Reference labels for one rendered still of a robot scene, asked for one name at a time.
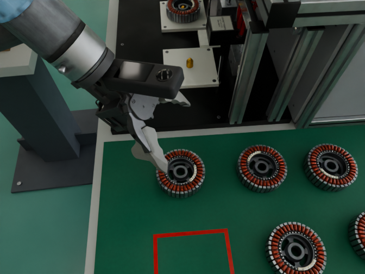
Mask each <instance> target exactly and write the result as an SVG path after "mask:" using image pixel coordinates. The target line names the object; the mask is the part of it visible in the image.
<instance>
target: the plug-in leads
mask: <svg viewBox="0 0 365 274"><path fill-rule="evenodd" d="M251 3H254V5H253V9H254V11H255V9H256V7H258V6H257V2H256V0H255V1H251ZM242 21H243V16H242V13H241V8H240V5H238V10H237V22H236V25H237V27H236V30H238V31H239V30H240V32H239V33H238V35H239V36H240V37H243V36H244V30H245V28H246V25H245V22H244V21H243V23H242Z"/></svg>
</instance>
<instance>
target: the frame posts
mask: <svg viewBox="0 0 365 274"><path fill-rule="evenodd" d="M324 30H325V27H324V26H307V27H303V29H302V31H301V33H300V35H297V38H296V40H295V42H294V45H293V47H292V50H291V52H290V55H289V57H288V59H287V62H286V65H285V67H284V70H283V72H282V74H281V77H280V79H279V82H278V84H277V86H276V89H275V91H274V94H273V97H272V99H271V101H270V104H269V106H268V109H267V111H266V116H268V117H267V120H268V122H273V119H275V121H280V119H281V117H282V115H283V113H284V111H285V109H286V107H287V105H288V103H289V101H290V99H291V97H292V94H293V92H294V90H295V88H296V86H297V84H298V82H299V80H300V78H301V76H302V74H303V72H304V70H305V68H306V66H307V64H308V62H309V60H310V58H311V56H312V54H313V52H314V50H315V48H316V46H317V44H318V42H319V40H320V38H321V36H322V34H323V32H324ZM268 34H269V29H266V28H265V25H264V22H263V21H249V26H248V30H247V34H246V39H245V43H244V47H243V52H242V56H241V61H240V66H239V69H238V74H237V78H236V83H235V87H234V92H233V96H232V100H231V105H230V109H229V114H228V117H229V119H230V120H229V122H230V124H234V123H235V122H237V124H241V123H242V119H243V116H244V112H245V110H246V106H247V103H248V99H249V96H250V93H251V89H252V87H253V84H254V80H255V76H256V73H257V69H258V67H259V63H260V60H261V57H262V53H263V50H264V47H265V44H266V41H267V37H268Z"/></svg>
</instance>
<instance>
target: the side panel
mask: <svg viewBox="0 0 365 274"><path fill-rule="evenodd" d="M293 123H296V124H295V128H296V129H300V128H301V127H302V128H303V129H305V128H321V127H337V126H353V125H362V124H365V23H360V24H354V26H353V27H352V29H351V31H350V33H349V34H348V36H347V38H346V39H345V41H344V42H343V45H342V46H341V48H340V49H339V51H338V53H337V54H336V56H335V58H334V60H333V61H332V63H331V65H330V67H329V68H328V70H327V72H326V73H325V75H324V77H323V79H322V80H321V82H320V83H319V85H318V87H317V88H316V90H315V92H314V94H313V95H312V97H311V99H310V100H309V102H308V104H307V106H306V107H305V109H304V111H303V112H302V114H301V116H300V118H299V119H298V121H297V122H293Z"/></svg>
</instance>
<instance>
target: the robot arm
mask: <svg viewBox="0 0 365 274"><path fill-rule="evenodd" d="M22 43H24V44H26V45H27V46H28V47H29V48H30V49H32V50H33V51H34V52H35V53H37V54H38V55H39V56H40V57H42V58H43V59H44V60H46V61H47V62H48V63H50V64H51V65H52V66H53V67H55V68H56V69H57V70H58V72H59V73H61V74H63V75H64V76H66V77H67V78H68V79H69V80H71V81H72V82H71V85H73V86H74V87H75V88H76V89H79V88H82V89H85V90H86V91H87V92H89V93H90V94H91V95H92V96H93V97H95V98H96V99H97V100H96V105H97V106H98V109H97V111H96V113H95V115H96V116H97V117H99V118H100V119H101V120H103V121H104V122H105V123H106V124H108V125H109V126H110V127H112V128H113V129H114V130H115V131H117V132H120V131H123V130H128V131H129V133H130V135H131V136H132V137H133V138H134V139H135V141H136V143H135V145H134V146H133V147H132V148H131V152H132V154H133V156H134V157H135V158H137V159H142V160H146V161H150V162H151V163H152V164H153V165H154V166H155V167H156V168H157V169H158V170H160V171H161V172H163V173H167V172H168V160H167V159H166V158H165V157H164V155H163V150H162V148H161V147H160V146H159V144H158V136H157V133H156V131H155V129H154V128H152V127H148V126H146V124H145V123H144V121H143V120H150V119H153V118H154V116H153V111H154V109H155V107H156V105H157V104H159V103H167V102H172V103H173V104H176V103H178V104H180V105H181V106H184V107H190V105H191V104H190V103H189V101H188V100H187V99H186V98H185V97H184V96H183V94H182V93H181V92H180V91H179V89H180V87H181V85H182V83H183V81H184V73H183V69H182V68H181V67H180V66H172V65H163V64H155V63H145V62H140V61H132V60H123V59H114V57H115V55H114V53H113V52H112V51H111V50H110V49H109V48H108V47H106V43H105V42H104V41H103V40H102V39H101V38H100V37H99V36H98V35H97V34H96V33H95V32H94V31H93V30H92V29H91V28H90V27H89V26H88V25H87V24H86V23H84V22H83V21H82V20H81V19H80V18H79V17H78V16H77V15H76V14H75V13H74V12H73V11H72V10H71V9H70V8H69V7H68V6H67V5H66V4H65V3H64V2H63V1H62V0H0V52H1V51H4V50H6V49H9V48H12V47H15V46H17V45H20V44H22ZM97 101H99V103H97ZM102 106H104V107H103V108H102ZM109 122H110V123H109ZM114 126H115V127H114Z"/></svg>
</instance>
